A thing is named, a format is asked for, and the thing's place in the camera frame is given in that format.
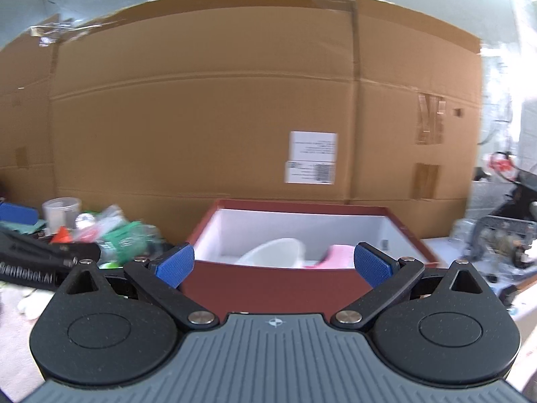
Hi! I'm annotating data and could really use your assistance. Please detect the white plush bunny toy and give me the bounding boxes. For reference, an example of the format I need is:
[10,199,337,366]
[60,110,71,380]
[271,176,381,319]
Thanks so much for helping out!
[304,245,355,270]

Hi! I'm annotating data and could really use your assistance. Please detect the white plastic bowl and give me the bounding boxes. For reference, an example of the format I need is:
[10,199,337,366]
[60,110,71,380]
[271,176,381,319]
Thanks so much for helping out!
[236,238,306,268]

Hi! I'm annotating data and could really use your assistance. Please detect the orange silicone mitt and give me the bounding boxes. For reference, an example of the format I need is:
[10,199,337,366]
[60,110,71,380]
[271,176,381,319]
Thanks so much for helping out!
[50,226,73,244]

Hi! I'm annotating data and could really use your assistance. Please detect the clear plastic container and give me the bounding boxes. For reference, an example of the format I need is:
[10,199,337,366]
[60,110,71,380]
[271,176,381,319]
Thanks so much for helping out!
[42,197,81,234]

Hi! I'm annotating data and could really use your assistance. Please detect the green labelled bottle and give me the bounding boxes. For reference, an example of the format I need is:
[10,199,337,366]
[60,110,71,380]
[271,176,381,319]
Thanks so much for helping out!
[97,221,163,267]

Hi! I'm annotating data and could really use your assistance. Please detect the clear zip bag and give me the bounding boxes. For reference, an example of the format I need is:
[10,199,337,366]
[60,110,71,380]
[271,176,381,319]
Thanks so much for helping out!
[72,205,127,243]

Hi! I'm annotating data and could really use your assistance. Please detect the dark red storage box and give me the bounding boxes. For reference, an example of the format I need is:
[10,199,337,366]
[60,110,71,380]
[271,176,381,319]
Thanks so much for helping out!
[181,200,439,319]

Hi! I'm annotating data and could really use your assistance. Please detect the white shipping label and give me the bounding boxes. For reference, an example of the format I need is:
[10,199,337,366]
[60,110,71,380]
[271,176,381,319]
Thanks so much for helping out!
[285,131,338,186]

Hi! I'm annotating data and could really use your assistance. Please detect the large brown cardboard box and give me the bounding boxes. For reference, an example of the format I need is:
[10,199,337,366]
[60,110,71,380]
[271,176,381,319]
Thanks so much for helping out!
[1,0,482,240]

